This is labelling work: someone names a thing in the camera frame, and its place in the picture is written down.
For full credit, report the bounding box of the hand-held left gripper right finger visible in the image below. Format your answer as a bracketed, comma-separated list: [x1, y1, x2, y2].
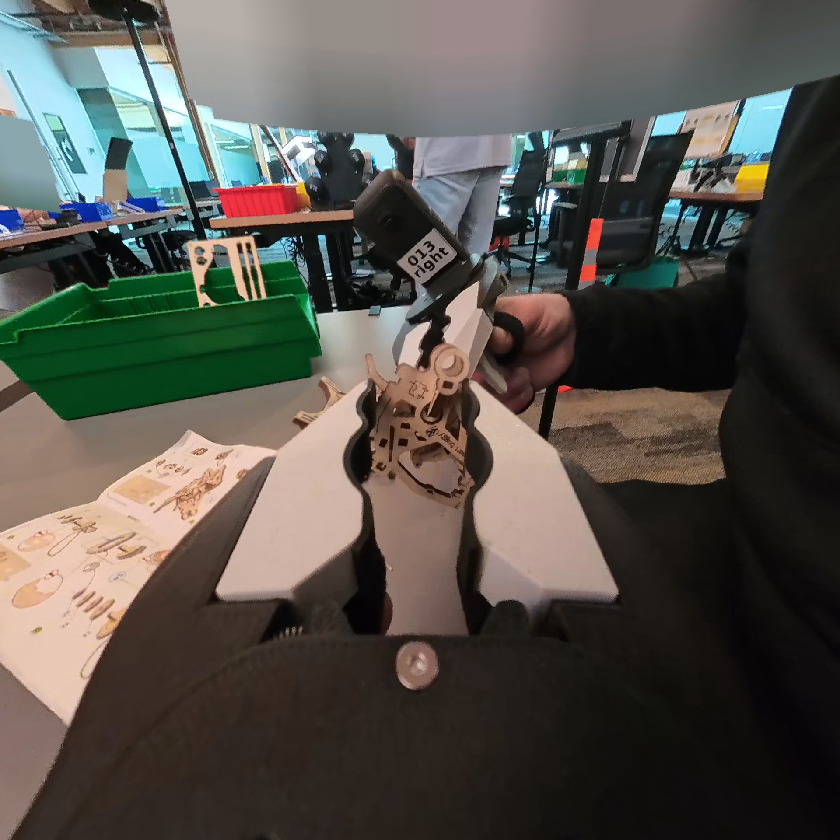
[461, 381, 619, 613]

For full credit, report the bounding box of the black dumbbell rack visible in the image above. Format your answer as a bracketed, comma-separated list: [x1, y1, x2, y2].
[305, 131, 378, 211]

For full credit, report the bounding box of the red storage bin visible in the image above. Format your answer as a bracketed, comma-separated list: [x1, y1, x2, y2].
[213, 185, 299, 216]

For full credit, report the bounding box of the person's right hand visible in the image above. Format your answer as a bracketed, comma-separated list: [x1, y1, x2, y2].
[489, 292, 578, 414]

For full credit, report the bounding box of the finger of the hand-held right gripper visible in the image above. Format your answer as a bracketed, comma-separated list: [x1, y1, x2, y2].
[451, 287, 493, 383]
[392, 315, 454, 370]

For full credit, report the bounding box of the instruction booklet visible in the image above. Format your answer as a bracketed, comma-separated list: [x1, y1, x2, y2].
[0, 430, 277, 726]

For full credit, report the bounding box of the black light stand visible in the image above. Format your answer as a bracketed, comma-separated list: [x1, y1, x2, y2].
[88, 0, 210, 242]

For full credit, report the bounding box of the person's right forearm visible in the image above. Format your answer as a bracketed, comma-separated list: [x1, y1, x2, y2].
[561, 262, 756, 391]

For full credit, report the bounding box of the wooden top desk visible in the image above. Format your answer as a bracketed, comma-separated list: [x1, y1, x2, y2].
[669, 187, 765, 257]
[209, 210, 358, 312]
[0, 210, 185, 290]

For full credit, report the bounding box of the black mesh office chair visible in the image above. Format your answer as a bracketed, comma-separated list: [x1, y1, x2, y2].
[495, 167, 549, 263]
[594, 131, 697, 290]

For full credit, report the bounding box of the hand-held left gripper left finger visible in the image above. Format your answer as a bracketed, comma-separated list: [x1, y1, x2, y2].
[215, 382, 376, 609]

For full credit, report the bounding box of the wooden model chassis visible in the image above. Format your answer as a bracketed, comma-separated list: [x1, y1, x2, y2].
[364, 344, 476, 511]

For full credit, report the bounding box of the wooden cutout sheet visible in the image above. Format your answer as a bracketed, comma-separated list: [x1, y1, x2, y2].
[185, 236, 266, 308]

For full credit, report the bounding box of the orange striped post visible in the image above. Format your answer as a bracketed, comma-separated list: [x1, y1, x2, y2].
[581, 218, 605, 290]

